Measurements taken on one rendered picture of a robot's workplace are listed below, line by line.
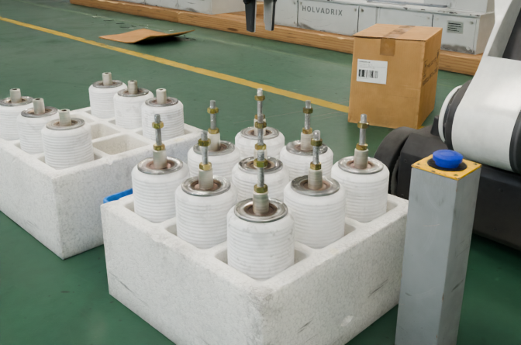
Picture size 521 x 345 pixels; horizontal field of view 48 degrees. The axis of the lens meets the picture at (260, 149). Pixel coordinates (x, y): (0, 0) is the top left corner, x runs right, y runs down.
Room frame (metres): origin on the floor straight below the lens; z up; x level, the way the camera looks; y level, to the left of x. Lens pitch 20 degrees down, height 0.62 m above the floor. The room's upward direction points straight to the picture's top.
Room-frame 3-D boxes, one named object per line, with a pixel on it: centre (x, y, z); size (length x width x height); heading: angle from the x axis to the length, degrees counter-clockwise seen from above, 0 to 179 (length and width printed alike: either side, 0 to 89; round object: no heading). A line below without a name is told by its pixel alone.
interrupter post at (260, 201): (0.74, 0.00, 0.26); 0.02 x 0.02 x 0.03
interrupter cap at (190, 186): (0.82, 0.08, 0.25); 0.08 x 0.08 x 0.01
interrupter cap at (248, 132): (1.07, 0.00, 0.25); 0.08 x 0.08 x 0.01
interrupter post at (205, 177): (0.82, 0.08, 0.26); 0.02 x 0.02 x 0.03
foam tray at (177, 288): (0.91, 0.00, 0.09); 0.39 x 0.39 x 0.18; 45
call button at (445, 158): (0.75, -0.26, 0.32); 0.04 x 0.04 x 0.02
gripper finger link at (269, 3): (1.08, -0.02, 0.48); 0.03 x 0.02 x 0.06; 27
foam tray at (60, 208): (1.30, 0.39, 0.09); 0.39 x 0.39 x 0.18; 44
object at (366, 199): (0.91, -0.17, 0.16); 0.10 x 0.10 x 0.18
